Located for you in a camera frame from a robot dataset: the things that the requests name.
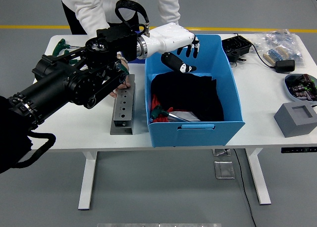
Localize tan resistor strip bundle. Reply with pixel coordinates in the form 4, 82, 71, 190
263, 45, 290, 66

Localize person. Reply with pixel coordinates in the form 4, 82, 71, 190
58, 0, 181, 39

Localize person's right hand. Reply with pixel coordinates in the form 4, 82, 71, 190
108, 59, 132, 98

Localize electronic components heap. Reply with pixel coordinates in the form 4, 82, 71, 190
285, 74, 317, 101

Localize large green T-handle hex key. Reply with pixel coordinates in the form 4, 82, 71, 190
149, 105, 193, 123

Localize black adapter cord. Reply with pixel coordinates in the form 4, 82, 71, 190
232, 33, 277, 69

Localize large light blue box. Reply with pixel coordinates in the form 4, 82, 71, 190
144, 34, 246, 148

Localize red cloth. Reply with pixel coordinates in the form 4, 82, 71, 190
151, 93, 174, 123

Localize white table leg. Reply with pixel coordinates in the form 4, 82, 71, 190
245, 148, 272, 205
78, 151, 98, 211

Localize grey white cloth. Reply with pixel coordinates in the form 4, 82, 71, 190
168, 110, 201, 123

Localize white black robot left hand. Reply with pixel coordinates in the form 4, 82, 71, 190
146, 22, 201, 74

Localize light blue plate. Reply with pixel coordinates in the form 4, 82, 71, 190
283, 73, 317, 103

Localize black table control panel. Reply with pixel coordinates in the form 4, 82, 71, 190
280, 146, 317, 154

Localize black power adapter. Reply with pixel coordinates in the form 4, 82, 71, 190
274, 59, 296, 74

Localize grey metal tool rack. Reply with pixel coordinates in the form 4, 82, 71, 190
110, 74, 137, 136

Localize black cloth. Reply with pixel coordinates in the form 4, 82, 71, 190
150, 72, 225, 122

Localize black round socket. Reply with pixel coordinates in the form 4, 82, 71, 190
228, 50, 241, 63

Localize clear plastic parts bags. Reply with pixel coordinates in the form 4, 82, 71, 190
252, 29, 305, 67

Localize grey foam block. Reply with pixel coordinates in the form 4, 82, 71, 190
273, 102, 317, 138

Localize black floor cable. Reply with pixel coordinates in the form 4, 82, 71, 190
232, 149, 257, 227

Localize black plastic tray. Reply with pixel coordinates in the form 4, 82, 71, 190
221, 35, 253, 57

